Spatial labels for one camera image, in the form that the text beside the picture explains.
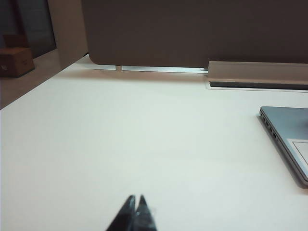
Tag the large brown cardboard box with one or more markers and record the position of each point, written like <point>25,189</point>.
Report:
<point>16,62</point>

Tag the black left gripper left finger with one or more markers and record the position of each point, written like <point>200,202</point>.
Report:
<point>126,216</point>

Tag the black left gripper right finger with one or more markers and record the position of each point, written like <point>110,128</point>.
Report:
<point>145,216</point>

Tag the silver closed Dell laptop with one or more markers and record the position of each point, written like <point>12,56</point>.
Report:
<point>284,122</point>

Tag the brown fabric desk divider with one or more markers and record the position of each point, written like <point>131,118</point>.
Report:
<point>192,31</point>

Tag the silver divider mounting rail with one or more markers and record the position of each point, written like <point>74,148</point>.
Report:
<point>106,67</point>
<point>163,69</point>

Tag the white sticker on laptop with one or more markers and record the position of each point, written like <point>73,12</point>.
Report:
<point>300,151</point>

